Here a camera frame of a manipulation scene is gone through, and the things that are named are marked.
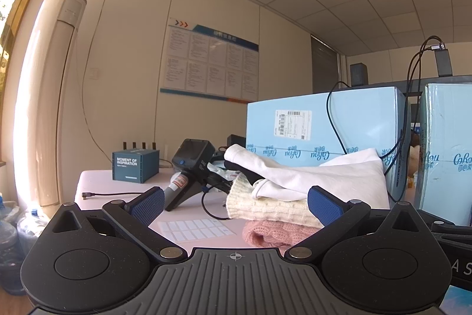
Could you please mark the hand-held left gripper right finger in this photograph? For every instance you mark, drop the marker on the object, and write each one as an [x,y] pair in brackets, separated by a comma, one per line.
[324,206]

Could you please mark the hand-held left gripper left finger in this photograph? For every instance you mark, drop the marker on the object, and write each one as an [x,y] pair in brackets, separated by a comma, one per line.
[147,206]

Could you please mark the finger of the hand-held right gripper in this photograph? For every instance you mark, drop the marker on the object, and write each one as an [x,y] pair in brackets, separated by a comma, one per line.
[450,226]

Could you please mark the white T-shirt black trim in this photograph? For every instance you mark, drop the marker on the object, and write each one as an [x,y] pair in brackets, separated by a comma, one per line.
[313,178]

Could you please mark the printed desk mat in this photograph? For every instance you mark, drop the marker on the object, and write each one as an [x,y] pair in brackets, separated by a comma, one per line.
[461,304]

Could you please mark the dark teal small box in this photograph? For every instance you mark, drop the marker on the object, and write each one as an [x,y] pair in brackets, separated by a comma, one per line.
[135,162]

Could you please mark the white sticker sheet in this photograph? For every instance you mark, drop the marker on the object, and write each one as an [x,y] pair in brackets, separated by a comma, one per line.
[195,229]

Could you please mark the pink knit sweater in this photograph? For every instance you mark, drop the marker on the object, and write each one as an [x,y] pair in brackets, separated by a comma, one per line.
[273,233]

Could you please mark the cream knit sweater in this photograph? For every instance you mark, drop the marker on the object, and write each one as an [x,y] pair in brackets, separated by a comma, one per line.
[265,208]

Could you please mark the black handheld screen device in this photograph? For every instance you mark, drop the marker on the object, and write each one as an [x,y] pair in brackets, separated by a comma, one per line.
[191,160]

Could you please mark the large light blue carton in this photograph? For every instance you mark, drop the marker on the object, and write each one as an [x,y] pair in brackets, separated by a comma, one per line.
[446,152]

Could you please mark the light blue carton with label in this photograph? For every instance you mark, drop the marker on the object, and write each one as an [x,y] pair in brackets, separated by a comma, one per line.
[332,123]

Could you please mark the small black charger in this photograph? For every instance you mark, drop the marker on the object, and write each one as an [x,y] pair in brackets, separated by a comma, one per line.
[236,140]

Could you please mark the clear water jug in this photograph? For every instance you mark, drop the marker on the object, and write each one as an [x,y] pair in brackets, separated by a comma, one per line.
[9,256]
[35,226]

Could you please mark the small black power adapter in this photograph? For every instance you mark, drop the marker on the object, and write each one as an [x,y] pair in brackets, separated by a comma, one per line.
[358,74]

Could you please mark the dark grey door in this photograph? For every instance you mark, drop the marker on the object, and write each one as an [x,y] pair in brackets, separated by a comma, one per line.
[323,64]

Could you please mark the white standing air conditioner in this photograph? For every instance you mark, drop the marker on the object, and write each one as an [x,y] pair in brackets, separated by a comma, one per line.
[48,97]

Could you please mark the large black power adapter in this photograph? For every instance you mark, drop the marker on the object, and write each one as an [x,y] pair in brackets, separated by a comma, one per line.
[443,60]

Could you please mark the wall notice board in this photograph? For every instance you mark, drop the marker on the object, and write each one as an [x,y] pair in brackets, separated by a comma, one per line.
[210,60]

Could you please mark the gold window frame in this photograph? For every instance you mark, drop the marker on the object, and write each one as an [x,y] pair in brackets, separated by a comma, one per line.
[22,5]

